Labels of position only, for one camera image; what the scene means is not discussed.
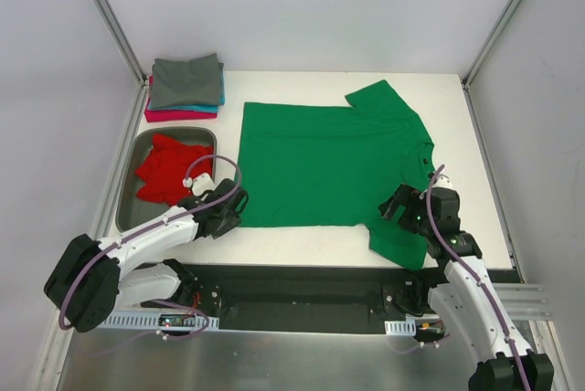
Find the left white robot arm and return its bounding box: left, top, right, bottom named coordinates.
left=44, top=179, right=249, bottom=333

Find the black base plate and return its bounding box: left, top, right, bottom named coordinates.
left=136, top=262, right=458, bottom=335

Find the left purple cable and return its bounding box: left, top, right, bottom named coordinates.
left=58, top=153, right=243, bottom=332

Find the folded magenta t-shirt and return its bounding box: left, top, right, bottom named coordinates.
left=144, top=100, right=219, bottom=123

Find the right white cable duct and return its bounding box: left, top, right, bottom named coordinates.
left=384, top=319, right=417, bottom=337

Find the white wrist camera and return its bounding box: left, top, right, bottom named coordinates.
left=433, top=174, right=453, bottom=190
left=183, top=173, right=216, bottom=196

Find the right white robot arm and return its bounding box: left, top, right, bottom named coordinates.
left=378, top=184, right=554, bottom=390

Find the white cable duct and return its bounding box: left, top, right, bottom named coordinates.
left=384, top=319, right=417, bottom=337
left=99, top=312, right=219, bottom=333

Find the left white cable duct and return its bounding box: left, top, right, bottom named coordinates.
left=99, top=312, right=219, bottom=333

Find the right aluminium frame post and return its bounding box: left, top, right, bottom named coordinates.
left=460, top=0, right=554, bottom=89

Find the red t-shirt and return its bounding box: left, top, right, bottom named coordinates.
left=135, top=133, right=214, bottom=206

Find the grey plastic tray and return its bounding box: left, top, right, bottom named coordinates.
left=115, top=126, right=217, bottom=232

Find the aluminium frame post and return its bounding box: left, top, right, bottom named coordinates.
left=460, top=0, right=554, bottom=89
left=68, top=0, right=150, bottom=89

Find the purple cable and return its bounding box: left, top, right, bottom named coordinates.
left=424, top=164, right=534, bottom=391
left=58, top=153, right=243, bottom=332

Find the folded grey t-shirt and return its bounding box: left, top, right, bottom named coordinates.
left=151, top=53, right=223, bottom=110

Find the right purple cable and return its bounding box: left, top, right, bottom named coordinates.
left=424, top=164, right=534, bottom=391

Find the folded teal t-shirt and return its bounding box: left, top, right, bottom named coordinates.
left=184, top=75, right=226, bottom=113

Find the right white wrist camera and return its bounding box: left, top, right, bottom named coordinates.
left=433, top=174, right=453, bottom=190

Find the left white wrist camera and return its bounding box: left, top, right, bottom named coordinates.
left=183, top=173, right=216, bottom=196

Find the green t-shirt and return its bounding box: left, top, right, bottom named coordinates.
left=238, top=80, right=434, bottom=269

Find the aluminium front rail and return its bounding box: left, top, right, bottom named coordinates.
left=495, top=283, right=552, bottom=321

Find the left aluminium frame post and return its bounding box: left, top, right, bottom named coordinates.
left=68, top=0, right=150, bottom=89

